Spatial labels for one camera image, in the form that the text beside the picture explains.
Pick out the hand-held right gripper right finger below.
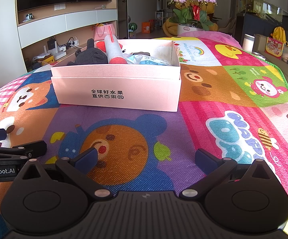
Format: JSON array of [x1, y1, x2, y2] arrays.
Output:
[[179, 149, 272, 200]]

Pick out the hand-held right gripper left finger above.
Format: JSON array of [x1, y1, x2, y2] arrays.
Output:
[[22, 147, 113, 200]]

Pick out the pink cardboard box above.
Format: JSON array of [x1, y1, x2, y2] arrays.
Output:
[[51, 39, 182, 112]]

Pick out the black plush toy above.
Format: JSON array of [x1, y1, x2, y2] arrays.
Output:
[[67, 38, 109, 66]]

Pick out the red round toy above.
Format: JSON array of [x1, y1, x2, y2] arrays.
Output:
[[95, 41, 107, 53]]

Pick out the white foam tube red ends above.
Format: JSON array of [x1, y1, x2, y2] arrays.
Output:
[[104, 30, 127, 64]]

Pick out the blue tissue packet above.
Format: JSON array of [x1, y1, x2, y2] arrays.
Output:
[[126, 52, 170, 66]]

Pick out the colourful cartoon play mat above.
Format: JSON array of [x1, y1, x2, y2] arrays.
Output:
[[0, 31, 288, 239]]

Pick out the yellow packet on shelf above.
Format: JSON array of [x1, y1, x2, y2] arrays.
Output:
[[33, 55, 55, 66]]

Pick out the pink fluffy cloth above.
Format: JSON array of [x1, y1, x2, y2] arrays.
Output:
[[177, 28, 241, 48]]

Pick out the white cylinder appliance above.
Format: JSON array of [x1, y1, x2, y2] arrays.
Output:
[[242, 33, 256, 51]]

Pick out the pink gift bag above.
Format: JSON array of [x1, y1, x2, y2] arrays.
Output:
[[94, 23, 117, 41]]

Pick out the white flower pot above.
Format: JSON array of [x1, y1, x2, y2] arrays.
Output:
[[177, 24, 204, 35]]

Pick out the white wooden TV cabinet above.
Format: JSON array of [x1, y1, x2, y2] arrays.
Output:
[[16, 2, 118, 72]]

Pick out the dark cabinet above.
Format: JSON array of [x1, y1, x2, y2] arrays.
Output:
[[235, 14, 288, 48]]

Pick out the yellow backpack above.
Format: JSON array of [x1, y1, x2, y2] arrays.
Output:
[[271, 26, 288, 46]]

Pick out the pink orchid plant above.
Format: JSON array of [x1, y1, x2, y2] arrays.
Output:
[[168, 0, 218, 31]]

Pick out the glass fish tank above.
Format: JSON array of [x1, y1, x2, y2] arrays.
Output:
[[237, 0, 288, 23]]

